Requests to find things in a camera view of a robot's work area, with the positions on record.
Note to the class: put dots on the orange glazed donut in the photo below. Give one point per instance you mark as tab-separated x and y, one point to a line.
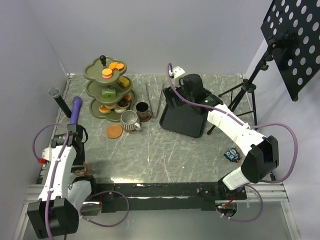
104	109

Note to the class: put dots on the purple handled tool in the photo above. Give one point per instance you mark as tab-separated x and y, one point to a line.
76	106

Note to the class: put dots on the black perforated board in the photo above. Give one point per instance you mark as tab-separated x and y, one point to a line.
294	27

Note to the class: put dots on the white cream donut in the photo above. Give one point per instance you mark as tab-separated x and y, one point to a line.
119	110

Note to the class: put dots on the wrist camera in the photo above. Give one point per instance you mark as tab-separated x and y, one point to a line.
45	156
177	72

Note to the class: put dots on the small owl sticker box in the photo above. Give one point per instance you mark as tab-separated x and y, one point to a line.
233	155

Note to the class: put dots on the orange flower cookie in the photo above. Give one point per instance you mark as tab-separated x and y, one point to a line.
120	66

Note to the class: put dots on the ribbed grey bowl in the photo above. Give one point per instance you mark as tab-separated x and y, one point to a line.
130	121

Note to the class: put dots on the green three-tier serving stand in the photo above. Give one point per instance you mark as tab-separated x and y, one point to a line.
96	83

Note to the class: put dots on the copper cup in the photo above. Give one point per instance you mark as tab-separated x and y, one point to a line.
80	170

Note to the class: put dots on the pink macaron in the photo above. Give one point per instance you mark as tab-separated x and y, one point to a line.
107	76

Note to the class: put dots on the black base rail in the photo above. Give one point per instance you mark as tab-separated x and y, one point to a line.
115	197

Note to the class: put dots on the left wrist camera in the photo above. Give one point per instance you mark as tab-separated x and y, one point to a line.
45	156

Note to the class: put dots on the green layered cake slice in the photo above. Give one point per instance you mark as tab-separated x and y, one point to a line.
109	93

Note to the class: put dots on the round orange cracker biscuit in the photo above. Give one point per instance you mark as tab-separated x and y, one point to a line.
107	72

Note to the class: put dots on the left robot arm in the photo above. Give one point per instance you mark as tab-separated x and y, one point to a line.
57	209

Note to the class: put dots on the metal tongs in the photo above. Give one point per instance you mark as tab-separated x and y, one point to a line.
154	94

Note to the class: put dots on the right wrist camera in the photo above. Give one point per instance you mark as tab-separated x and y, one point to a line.
177	72

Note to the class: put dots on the black serving tray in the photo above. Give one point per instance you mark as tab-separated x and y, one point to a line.
181	117

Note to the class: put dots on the dark wooden coaster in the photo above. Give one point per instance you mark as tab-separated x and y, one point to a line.
145	119

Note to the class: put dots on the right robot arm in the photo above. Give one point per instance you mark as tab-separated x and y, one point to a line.
261	153

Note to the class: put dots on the black tripod stand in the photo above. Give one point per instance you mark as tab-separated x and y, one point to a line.
247	86

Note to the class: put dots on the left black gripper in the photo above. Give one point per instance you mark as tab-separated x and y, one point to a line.
81	159

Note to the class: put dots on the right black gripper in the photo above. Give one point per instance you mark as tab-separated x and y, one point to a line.
180	85

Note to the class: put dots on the dark metal cup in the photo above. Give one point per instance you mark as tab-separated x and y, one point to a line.
143	111

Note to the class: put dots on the black handheld microphone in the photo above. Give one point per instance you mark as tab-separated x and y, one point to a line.
56	95

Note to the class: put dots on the light wooden coaster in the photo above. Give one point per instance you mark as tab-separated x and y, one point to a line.
114	131
130	131

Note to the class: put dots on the yellow layered cake slice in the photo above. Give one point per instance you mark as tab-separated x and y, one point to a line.
123	81

